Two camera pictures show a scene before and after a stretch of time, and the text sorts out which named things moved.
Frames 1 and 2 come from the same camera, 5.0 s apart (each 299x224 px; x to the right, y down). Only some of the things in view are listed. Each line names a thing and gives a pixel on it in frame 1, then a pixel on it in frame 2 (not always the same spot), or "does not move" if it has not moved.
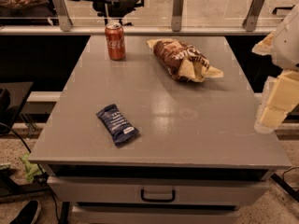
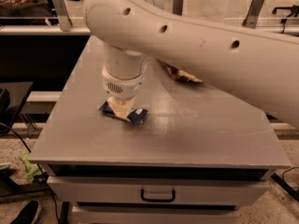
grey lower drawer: [155, 215] does not move
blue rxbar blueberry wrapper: [121, 131] -> [135, 115]
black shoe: [29, 214] does not move
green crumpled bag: [32, 170] does not move
